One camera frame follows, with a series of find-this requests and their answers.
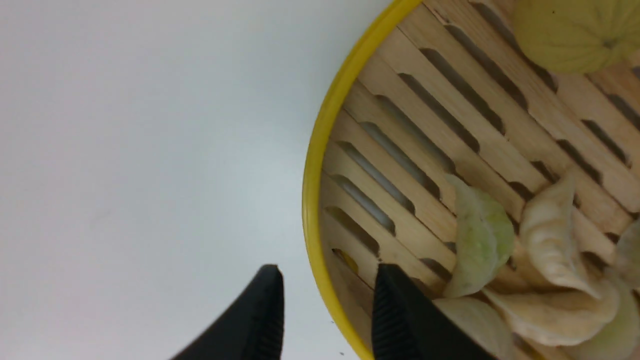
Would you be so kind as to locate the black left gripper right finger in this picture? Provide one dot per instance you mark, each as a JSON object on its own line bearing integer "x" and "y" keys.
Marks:
{"x": 406, "y": 325}

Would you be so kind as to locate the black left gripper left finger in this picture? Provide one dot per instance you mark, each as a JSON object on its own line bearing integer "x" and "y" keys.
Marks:
{"x": 251, "y": 328}

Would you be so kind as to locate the bamboo steamer basket yellow rim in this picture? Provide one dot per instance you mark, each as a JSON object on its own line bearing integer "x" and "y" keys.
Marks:
{"x": 438, "y": 87}

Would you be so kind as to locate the pale flat dumpling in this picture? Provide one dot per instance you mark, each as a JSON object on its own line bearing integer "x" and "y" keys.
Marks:
{"x": 566, "y": 318}

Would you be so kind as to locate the white dumpling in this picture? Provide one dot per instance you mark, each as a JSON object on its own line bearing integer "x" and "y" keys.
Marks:
{"x": 546, "y": 232}

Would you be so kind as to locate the yellow-green bun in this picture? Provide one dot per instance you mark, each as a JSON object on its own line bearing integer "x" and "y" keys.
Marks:
{"x": 576, "y": 36}

